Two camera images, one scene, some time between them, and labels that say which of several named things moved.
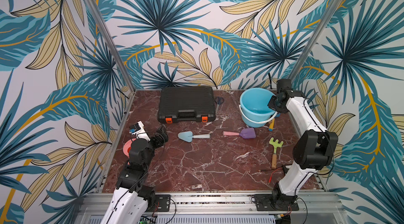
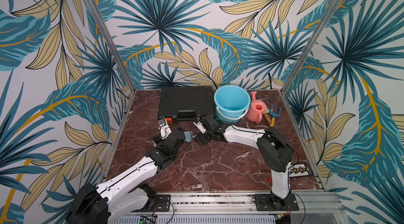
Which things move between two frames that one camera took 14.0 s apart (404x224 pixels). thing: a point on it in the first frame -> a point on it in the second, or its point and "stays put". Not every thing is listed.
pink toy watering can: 127,144 -> 257,107
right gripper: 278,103 -> 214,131
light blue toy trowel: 188,135 stays put
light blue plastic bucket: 253,106 -> 232,103
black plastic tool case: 193,103 stays put
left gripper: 164,136 -> 179,128
